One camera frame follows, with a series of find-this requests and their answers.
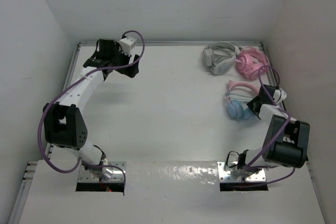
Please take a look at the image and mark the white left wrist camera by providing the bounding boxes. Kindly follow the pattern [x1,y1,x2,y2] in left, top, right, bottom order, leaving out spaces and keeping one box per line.
[119,36,137,54]

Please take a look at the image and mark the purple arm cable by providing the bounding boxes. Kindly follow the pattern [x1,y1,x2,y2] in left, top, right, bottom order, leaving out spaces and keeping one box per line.
[243,65,296,185]
[37,30,145,174]

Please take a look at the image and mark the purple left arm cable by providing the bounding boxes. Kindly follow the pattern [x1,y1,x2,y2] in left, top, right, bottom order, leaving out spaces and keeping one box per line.
[37,30,145,174]

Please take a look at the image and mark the pink blue cat-ear headphones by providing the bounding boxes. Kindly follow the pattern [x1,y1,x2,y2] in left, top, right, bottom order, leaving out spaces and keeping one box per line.
[225,80,260,120]

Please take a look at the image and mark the metal base plate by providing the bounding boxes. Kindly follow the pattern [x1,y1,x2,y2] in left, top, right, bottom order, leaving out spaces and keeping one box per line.
[217,161,267,184]
[77,161,127,183]

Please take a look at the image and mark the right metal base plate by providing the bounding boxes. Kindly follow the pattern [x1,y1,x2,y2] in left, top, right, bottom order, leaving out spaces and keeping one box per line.
[217,161,267,184]

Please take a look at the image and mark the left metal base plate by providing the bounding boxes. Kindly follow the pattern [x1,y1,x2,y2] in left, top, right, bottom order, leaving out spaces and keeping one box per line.
[77,161,127,183]

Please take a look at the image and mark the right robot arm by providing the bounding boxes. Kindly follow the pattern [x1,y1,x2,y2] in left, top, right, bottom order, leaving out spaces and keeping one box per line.
[237,85,310,174]

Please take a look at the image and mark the white grey headphones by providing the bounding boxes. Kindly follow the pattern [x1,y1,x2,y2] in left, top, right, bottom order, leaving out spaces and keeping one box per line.
[203,42,240,75]

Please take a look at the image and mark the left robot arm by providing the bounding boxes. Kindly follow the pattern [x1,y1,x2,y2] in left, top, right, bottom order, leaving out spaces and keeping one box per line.
[43,36,141,166]

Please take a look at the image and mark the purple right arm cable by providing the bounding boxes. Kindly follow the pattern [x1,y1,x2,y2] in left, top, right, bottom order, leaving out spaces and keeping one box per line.
[243,65,296,185]

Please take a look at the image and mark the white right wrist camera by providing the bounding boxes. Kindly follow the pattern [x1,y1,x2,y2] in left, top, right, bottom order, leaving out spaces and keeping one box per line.
[272,88,287,105]

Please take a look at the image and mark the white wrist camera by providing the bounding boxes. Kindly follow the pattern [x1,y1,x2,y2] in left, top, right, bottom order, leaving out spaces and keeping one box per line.
[272,88,287,105]
[119,36,137,54]

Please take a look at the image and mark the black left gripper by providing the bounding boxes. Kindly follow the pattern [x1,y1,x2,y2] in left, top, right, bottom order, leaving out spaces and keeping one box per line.
[108,44,138,77]

